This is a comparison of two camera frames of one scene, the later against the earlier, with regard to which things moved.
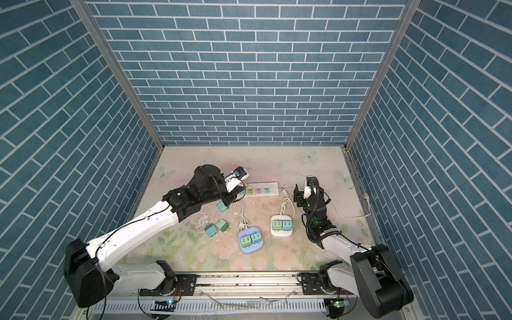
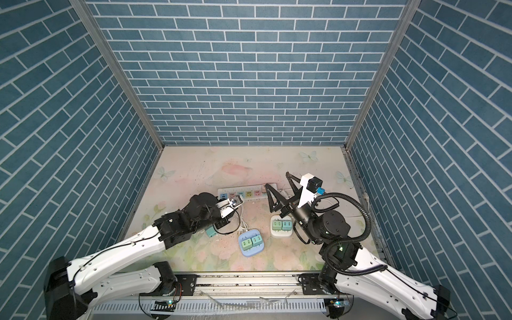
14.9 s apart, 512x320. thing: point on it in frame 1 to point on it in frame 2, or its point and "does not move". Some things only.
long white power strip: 262,189 does not move
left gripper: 232,195 to 226,219
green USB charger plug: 277,225 does not move
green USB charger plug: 256,238 does not move
